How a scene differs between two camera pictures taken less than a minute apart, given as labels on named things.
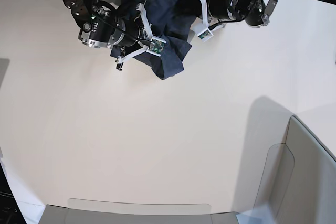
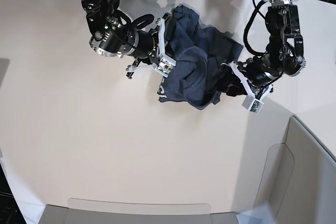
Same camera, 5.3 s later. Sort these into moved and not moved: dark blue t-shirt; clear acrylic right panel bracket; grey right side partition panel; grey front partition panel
Moved: dark blue t-shirt
Not moved: grey right side partition panel; grey front partition panel; clear acrylic right panel bracket
